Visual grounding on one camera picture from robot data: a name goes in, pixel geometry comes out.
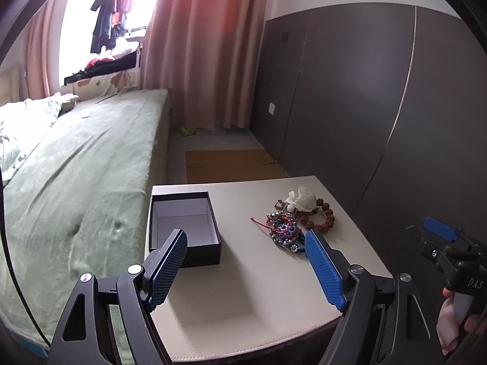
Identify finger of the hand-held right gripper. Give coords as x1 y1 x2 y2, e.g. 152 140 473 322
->
403 226 438 270
423 216 458 243

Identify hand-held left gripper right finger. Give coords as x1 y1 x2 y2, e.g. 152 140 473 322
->
305 230 445 365

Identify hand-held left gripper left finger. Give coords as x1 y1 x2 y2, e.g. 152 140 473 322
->
47 229 189 365

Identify black jewelry box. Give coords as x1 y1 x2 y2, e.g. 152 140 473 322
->
148 191 222 269

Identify brown wooden bead bracelet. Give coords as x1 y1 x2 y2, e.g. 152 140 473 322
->
298 198 336 233

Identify white butterfly key ring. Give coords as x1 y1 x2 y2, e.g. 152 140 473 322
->
285 186 319 212

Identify person's right hand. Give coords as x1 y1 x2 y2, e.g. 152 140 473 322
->
436 288 487 356

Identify flat brown cardboard sheet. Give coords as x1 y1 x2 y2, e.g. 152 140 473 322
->
185 149 288 184

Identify bed with green sheet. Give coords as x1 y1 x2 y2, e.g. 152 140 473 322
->
0 89 170 350

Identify dark grey wardrobe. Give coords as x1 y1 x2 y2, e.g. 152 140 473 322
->
252 3 487 274

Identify floral cushion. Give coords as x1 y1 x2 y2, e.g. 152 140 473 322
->
72 69 141 101

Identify pale green quilt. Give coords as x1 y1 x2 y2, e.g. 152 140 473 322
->
0 93 81 182

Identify pile of dark clothes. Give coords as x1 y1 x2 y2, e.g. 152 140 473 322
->
64 47 143 86

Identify pink curtain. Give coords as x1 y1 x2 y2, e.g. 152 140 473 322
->
21 0 71 101
139 0 276 132

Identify hanging dark clothes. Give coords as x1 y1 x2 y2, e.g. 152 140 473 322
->
90 0 134 54

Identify red cord bracelet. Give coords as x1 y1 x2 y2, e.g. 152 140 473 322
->
250 217 276 232

